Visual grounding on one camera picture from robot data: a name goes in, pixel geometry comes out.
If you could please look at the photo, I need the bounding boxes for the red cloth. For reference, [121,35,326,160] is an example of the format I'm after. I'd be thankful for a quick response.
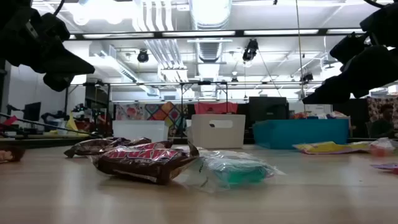
[194,101,239,115]

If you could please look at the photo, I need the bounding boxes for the black partition panel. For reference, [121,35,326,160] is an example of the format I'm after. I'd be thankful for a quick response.
[332,99,369,138]

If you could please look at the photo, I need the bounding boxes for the black aluminium table frame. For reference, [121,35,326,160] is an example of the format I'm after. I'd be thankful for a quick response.
[0,136,398,151]

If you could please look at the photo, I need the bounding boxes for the brown dotted cloth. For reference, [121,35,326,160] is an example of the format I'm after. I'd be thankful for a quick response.
[366,96,398,125]

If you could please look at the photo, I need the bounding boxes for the teal ring pop clear wrapper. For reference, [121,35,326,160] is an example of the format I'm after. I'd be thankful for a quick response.
[174,152,285,193]

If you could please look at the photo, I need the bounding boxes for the clear plastic bin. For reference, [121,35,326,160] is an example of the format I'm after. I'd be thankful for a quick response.
[112,120,169,144]

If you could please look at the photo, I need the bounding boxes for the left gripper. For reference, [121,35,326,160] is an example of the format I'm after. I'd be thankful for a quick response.
[0,0,96,93]

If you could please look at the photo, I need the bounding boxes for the overhead beam with light strips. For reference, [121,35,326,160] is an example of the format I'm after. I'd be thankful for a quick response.
[63,28,366,41]

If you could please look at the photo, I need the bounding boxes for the silver ventilation duct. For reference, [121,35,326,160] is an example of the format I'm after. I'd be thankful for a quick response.
[188,0,233,98]

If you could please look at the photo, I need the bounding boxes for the orange ring pop clear wrapper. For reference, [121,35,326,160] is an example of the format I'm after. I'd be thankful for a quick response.
[368,137,398,158]

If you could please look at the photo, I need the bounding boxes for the black cabinet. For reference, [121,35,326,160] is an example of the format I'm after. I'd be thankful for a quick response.
[248,96,289,123]

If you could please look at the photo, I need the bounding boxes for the colourful patchwork quilt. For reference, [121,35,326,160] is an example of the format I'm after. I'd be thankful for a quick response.
[115,101,189,121]

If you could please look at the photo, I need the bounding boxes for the black computer monitor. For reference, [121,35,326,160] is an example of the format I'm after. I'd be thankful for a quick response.
[23,101,42,123]

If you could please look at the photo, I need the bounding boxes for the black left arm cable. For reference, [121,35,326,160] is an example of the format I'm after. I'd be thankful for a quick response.
[0,111,103,138]

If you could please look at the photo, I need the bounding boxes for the background black metal frame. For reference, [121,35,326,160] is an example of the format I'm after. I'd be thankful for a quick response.
[63,80,324,138]

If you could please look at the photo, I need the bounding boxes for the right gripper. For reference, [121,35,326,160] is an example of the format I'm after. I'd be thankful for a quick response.
[302,1,398,105]

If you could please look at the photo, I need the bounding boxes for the blue plastic tray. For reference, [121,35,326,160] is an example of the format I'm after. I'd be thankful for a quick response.
[252,118,350,150]

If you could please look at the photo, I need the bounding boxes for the large brown candy bag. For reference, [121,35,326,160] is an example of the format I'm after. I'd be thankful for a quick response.
[89,140,200,186]

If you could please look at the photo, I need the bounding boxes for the white plastic bin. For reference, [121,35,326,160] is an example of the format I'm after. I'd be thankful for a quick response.
[187,113,246,149]

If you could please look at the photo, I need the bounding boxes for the person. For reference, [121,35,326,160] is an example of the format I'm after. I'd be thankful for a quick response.
[368,103,396,139]

